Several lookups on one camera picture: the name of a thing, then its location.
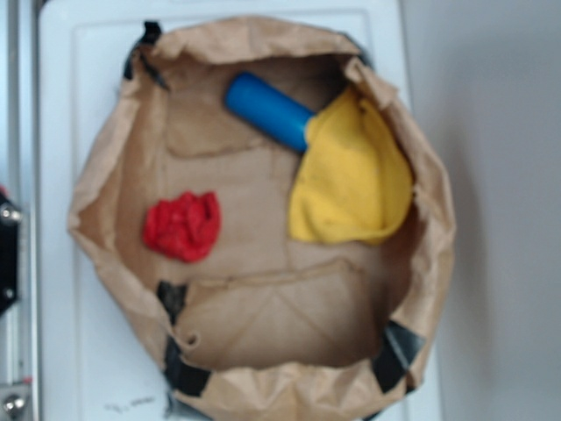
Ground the aluminium rail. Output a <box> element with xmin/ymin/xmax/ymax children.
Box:
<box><xmin>1</xmin><ymin>1</ymin><xmax>43</xmax><ymax>420</ymax></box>

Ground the yellow cloth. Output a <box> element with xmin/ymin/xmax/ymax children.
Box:
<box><xmin>288</xmin><ymin>87</ymin><xmax>414</xmax><ymax>245</ymax></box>

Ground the blue cylinder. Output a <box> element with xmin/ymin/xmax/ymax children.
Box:
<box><xmin>224</xmin><ymin>72</ymin><xmax>314</xmax><ymax>153</ymax></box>

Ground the black bracket on rail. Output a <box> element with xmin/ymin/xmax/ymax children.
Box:
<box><xmin>0</xmin><ymin>185</ymin><xmax>23</xmax><ymax>316</ymax></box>

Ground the red paper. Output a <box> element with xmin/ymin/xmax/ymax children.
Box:
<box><xmin>142</xmin><ymin>191</ymin><xmax>222</xmax><ymax>263</ymax></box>

